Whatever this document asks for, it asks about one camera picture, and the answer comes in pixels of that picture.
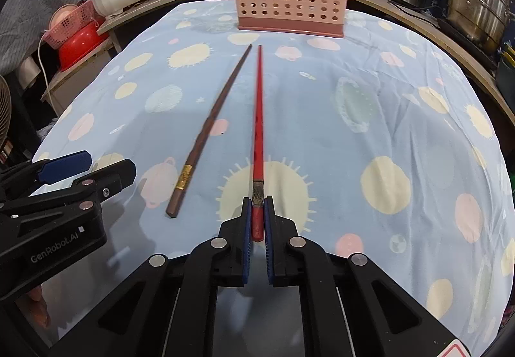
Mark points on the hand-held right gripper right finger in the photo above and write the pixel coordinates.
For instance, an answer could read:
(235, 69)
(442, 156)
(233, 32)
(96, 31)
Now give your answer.
(268, 246)

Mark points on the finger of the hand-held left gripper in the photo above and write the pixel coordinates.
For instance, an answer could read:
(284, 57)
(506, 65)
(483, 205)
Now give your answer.
(64, 168)
(116, 174)

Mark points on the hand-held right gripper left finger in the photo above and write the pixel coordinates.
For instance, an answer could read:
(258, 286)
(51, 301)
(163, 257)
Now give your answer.
(246, 246)

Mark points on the bright red chopstick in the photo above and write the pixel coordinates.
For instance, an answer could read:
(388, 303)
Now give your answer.
(258, 132)

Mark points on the person's left hand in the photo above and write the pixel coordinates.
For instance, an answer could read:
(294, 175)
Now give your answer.
(38, 306)

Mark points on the electric fan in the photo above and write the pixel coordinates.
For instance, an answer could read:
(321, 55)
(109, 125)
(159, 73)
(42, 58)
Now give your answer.
(4, 115)

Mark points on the brown chopstick with gold band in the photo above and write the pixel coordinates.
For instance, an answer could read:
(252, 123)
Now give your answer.
(209, 119)

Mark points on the red plastic basin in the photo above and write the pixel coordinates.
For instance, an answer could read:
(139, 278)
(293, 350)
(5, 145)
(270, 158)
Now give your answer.
(78, 49)

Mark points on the blue printed cloth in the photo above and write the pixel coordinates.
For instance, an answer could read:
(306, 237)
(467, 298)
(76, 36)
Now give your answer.
(342, 132)

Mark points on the pink plastic basket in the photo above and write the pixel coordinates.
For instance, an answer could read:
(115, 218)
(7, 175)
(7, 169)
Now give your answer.
(76, 21)

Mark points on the black induction cooker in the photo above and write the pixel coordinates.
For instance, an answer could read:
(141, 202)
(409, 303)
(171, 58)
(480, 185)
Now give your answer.
(462, 35)

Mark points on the steel steamer pot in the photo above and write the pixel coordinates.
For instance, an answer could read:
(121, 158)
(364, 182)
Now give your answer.
(478, 3)

